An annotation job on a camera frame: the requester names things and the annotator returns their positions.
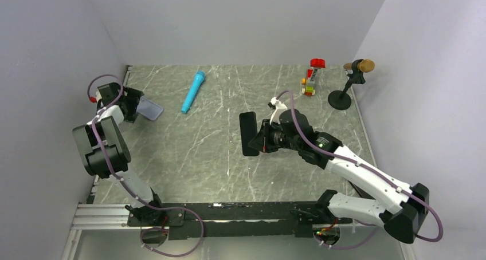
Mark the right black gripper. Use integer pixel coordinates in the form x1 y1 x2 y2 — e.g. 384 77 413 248
249 119 301 153

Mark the black smartphone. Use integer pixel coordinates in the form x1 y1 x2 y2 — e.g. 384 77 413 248
239 111 259 157

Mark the lilac phone case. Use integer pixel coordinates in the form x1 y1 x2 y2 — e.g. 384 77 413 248
136 96 164 121

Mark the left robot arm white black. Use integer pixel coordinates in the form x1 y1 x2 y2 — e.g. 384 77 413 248
72 82 166 226

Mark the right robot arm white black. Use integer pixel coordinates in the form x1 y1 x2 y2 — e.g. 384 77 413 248
239 110 430 244

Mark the colourful toy brick stack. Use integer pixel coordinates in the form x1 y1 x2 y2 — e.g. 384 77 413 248
301 58 326 96

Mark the blue toy microphone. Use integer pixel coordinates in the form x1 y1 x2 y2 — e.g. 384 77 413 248
181 70 205 114

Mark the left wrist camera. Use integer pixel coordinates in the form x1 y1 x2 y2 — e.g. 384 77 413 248
88 84 113 106

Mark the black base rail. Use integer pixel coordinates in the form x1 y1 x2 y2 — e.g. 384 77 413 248
127 201 352 241

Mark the aluminium frame rail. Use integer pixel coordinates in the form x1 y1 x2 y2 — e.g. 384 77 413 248
71 204 129 230

